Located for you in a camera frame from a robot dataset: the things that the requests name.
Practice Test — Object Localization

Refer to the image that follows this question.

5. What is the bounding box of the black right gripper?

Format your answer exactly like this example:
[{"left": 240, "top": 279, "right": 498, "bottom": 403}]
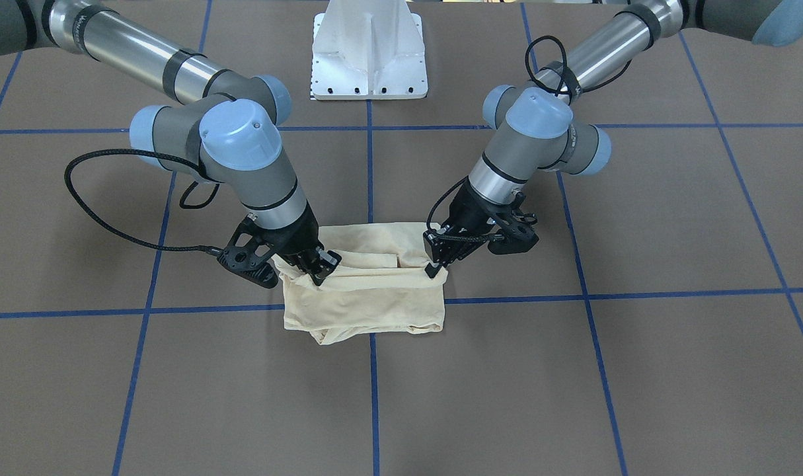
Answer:
[{"left": 256, "top": 205, "right": 342, "bottom": 286}]

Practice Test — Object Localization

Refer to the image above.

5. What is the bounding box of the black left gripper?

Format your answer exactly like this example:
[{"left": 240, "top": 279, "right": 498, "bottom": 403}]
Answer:
[{"left": 423, "top": 182, "right": 520, "bottom": 278}]

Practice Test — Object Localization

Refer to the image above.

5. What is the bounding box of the beige long-sleeve printed shirt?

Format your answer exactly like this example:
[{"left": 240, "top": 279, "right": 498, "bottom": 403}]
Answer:
[{"left": 274, "top": 222, "right": 447, "bottom": 344}]

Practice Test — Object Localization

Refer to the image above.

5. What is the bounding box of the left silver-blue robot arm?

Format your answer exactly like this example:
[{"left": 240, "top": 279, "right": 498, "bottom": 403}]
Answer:
[{"left": 423, "top": 1, "right": 803, "bottom": 278}]

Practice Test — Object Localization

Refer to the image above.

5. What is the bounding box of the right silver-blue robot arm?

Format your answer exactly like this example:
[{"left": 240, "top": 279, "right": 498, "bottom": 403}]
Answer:
[{"left": 0, "top": 1, "right": 341, "bottom": 288}]

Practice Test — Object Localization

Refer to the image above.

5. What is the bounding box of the brown table mat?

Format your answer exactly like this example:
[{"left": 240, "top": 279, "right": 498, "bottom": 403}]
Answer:
[{"left": 0, "top": 29, "right": 803, "bottom": 475}]

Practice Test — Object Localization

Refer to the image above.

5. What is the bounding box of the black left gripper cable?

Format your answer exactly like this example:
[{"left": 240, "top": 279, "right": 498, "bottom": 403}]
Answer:
[{"left": 426, "top": 176, "right": 508, "bottom": 243}]

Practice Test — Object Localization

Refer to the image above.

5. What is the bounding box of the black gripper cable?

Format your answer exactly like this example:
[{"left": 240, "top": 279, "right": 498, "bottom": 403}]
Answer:
[
  {"left": 64, "top": 148, "right": 225, "bottom": 256},
  {"left": 426, "top": 176, "right": 508, "bottom": 243}
]

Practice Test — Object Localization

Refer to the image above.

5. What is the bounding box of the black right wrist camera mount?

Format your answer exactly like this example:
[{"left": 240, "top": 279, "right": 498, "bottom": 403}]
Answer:
[{"left": 217, "top": 215, "right": 278, "bottom": 289}]

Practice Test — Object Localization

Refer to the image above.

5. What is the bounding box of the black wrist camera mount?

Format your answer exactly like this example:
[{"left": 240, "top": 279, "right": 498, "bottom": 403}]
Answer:
[
  {"left": 486, "top": 192, "right": 539, "bottom": 255},
  {"left": 217, "top": 215, "right": 278, "bottom": 289}
]

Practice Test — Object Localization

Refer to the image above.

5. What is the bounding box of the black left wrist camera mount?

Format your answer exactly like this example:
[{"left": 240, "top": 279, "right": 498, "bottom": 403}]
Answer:
[{"left": 486, "top": 192, "right": 539, "bottom": 255}]

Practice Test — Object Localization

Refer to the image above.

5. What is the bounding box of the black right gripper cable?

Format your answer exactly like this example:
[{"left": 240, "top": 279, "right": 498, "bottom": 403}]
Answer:
[{"left": 64, "top": 148, "right": 225, "bottom": 256}]

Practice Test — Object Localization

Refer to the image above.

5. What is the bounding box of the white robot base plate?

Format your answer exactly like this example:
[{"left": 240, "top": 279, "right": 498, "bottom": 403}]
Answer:
[{"left": 310, "top": 1, "right": 429, "bottom": 100}]

